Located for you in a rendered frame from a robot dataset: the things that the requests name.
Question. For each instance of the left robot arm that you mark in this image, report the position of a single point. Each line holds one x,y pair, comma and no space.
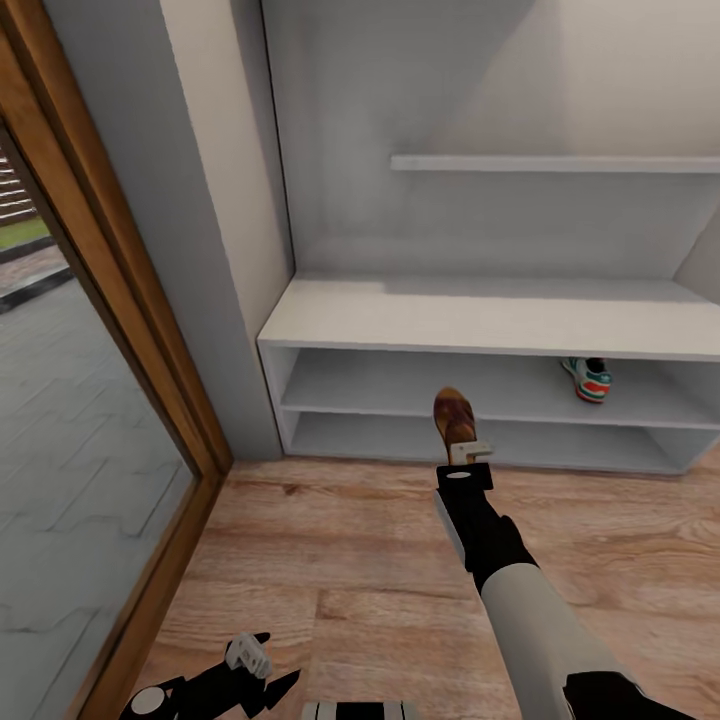
240,678

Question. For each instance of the sandal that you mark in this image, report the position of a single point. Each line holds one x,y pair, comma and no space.
454,419

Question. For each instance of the door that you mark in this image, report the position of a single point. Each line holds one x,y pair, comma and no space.
111,457

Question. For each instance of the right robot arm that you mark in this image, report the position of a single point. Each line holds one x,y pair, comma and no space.
559,669

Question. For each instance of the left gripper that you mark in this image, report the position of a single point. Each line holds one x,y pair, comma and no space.
232,686

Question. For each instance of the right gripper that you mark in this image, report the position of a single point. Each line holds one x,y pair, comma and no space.
480,471

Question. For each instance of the gym shoe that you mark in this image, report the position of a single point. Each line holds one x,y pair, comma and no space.
592,379

